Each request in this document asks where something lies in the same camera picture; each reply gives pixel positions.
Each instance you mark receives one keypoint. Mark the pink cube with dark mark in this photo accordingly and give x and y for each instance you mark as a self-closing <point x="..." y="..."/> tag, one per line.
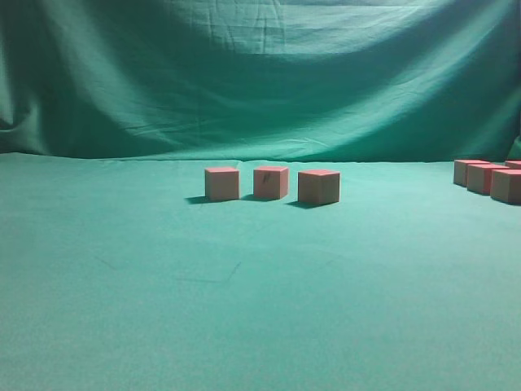
<point x="270" y="182"/>

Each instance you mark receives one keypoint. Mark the pink cube placed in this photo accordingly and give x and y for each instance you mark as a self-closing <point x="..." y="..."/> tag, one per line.
<point x="318" y="186"/>
<point x="221" y="183"/>

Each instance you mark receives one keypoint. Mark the pink cube far column rear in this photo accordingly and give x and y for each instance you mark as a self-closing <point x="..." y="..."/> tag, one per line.
<point x="460" y="167"/>

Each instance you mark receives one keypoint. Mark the pink cube column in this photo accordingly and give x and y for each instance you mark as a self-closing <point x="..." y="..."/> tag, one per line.
<point x="460" y="167"/>
<point x="514" y="164"/>

